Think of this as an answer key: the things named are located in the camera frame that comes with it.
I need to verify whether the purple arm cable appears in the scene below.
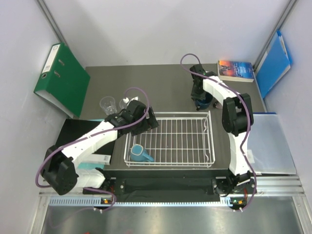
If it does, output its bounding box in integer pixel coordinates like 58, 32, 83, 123
35, 87, 150, 190
180, 54, 258, 210

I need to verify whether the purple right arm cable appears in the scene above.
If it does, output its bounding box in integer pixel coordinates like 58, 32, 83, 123
180, 54, 258, 210

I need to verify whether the white cable duct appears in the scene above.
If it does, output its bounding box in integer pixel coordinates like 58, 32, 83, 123
48, 196, 234, 207

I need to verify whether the black book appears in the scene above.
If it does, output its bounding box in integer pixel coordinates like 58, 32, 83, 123
55, 119, 115, 165

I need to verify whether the light blue mug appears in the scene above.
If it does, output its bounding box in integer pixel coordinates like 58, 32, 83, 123
130, 144, 155, 162

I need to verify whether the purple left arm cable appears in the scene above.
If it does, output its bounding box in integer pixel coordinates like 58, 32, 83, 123
35, 87, 150, 190

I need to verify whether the green ring binder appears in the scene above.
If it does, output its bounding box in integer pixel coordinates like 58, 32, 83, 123
34, 43, 90, 118

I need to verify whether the dark blue mug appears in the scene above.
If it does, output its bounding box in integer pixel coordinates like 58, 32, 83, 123
195, 94, 213, 111

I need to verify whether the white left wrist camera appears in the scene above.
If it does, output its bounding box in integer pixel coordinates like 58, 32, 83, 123
122, 96, 139, 103

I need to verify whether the white wire dish rack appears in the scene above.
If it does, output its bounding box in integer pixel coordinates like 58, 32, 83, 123
124, 112, 215, 168

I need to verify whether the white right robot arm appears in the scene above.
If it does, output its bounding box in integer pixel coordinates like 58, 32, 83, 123
188, 64, 254, 193

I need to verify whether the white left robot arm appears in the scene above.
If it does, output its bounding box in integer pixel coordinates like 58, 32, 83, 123
37, 99, 159, 195

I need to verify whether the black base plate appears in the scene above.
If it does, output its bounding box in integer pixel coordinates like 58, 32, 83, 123
82, 168, 247, 203

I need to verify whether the blue folder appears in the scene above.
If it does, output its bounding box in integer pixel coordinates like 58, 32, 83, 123
256, 30, 293, 98

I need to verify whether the paperback book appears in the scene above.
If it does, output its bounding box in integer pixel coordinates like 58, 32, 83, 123
217, 60, 254, 82

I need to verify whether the pink mug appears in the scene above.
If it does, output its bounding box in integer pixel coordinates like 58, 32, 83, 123
213, 101, 222, 110

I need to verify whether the clear faceted glass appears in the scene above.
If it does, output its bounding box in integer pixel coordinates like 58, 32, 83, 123
99, 96, 117, 116
119, 97, 129, 109

